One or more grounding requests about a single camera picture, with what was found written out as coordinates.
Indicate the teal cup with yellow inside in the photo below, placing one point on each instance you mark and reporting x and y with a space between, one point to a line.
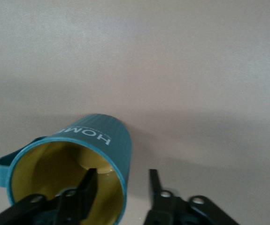
116 140

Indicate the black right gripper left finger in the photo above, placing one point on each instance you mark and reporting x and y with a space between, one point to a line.
78 206

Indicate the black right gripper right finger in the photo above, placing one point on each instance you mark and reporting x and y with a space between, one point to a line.
170 211

